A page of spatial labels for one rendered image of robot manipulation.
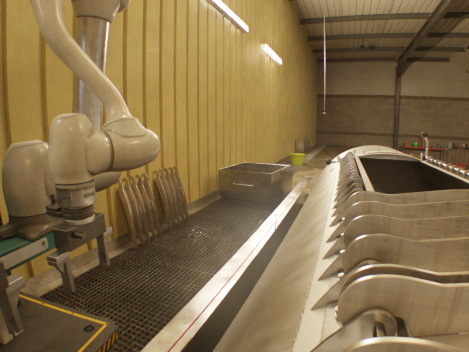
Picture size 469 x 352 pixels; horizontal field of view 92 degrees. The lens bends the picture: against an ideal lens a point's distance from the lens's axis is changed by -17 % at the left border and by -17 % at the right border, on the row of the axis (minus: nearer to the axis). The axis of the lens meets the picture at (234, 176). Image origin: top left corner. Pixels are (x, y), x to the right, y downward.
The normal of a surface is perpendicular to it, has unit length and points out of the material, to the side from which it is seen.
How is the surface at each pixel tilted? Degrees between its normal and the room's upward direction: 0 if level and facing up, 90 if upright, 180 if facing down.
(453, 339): 15
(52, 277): 90
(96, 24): 99
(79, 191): 90
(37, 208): 96
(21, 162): 72
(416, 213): 90
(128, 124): 61
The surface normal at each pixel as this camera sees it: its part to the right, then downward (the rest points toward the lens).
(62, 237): -0.22, 0.18
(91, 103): 0.68, 0.29
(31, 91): 0.92, 0.07
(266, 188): -0.47, 0.15
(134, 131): 0.70, -0.39
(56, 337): 0.00, -0.98
